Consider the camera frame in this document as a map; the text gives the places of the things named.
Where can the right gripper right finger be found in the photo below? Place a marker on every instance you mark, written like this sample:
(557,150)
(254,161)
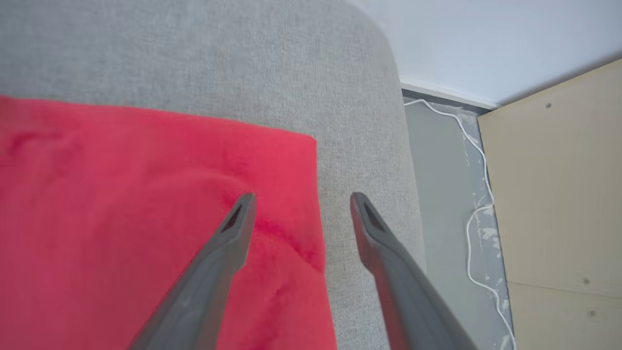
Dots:
(403,291)

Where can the grey fabric sofa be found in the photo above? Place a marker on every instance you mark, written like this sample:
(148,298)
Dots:
(243,58)

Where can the white wall baseboard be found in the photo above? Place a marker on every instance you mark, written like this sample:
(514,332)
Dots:
(447,93)

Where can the light wooden panel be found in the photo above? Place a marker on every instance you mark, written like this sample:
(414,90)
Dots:
(559,194)

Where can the red Bulls 23 jersey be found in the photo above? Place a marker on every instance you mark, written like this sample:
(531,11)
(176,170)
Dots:
(121,218)

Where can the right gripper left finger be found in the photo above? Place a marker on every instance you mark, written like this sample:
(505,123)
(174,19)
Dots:
(214,277)

